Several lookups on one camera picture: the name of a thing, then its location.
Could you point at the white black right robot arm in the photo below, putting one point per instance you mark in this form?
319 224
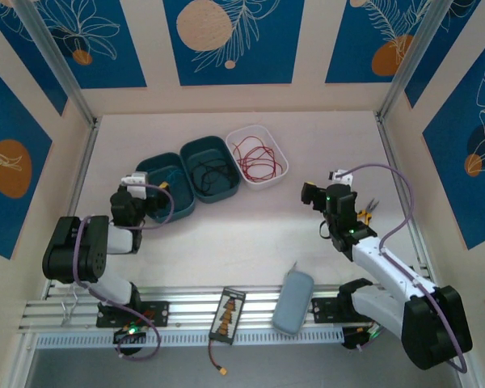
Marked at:
388 266

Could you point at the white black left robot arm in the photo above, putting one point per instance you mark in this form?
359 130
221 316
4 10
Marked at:
77 250

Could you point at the teal plastic bin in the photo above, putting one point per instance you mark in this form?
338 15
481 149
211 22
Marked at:
210 149
182 202

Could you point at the yellow black pliers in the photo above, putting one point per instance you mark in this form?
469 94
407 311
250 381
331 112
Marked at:
364 217

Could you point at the white plastic bin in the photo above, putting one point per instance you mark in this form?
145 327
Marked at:
266 182

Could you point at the grey blue zip pouch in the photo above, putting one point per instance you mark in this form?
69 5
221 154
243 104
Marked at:
293 303

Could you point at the black controller board green light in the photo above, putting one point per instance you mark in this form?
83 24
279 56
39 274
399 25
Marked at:
123 335
351 341

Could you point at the black connector board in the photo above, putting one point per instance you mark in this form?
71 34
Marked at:
226 315

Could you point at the aluminium side rail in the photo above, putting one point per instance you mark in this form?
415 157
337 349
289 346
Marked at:
400 182
85 161

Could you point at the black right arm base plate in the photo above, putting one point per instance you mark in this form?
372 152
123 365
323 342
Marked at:
327 311

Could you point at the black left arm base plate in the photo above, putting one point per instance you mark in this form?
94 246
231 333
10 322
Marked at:
159 313

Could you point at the aluminium mounting rail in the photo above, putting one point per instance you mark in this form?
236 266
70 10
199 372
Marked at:
194 301

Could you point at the aluminium frame post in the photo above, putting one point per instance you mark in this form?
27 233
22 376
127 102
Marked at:
418 60
57 60

